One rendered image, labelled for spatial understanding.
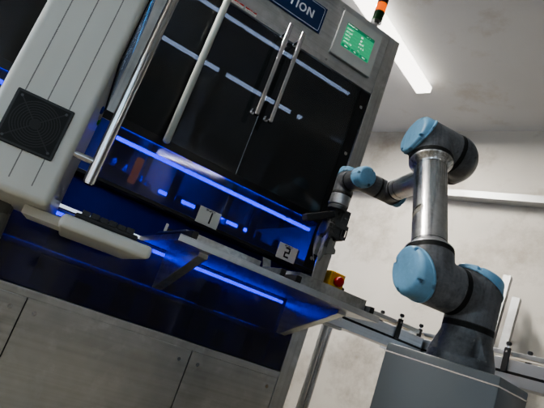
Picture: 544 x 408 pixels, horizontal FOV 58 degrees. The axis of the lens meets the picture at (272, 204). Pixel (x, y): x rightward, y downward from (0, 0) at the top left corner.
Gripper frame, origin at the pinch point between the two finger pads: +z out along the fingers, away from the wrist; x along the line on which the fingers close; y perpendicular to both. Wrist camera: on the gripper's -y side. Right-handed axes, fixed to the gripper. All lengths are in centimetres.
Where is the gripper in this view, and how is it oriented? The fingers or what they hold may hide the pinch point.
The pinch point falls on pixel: (316, 256)
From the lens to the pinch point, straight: 176.8
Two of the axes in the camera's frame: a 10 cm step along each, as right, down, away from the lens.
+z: -3.3, 9.1, -2.4
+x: -3.9, 1.0, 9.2
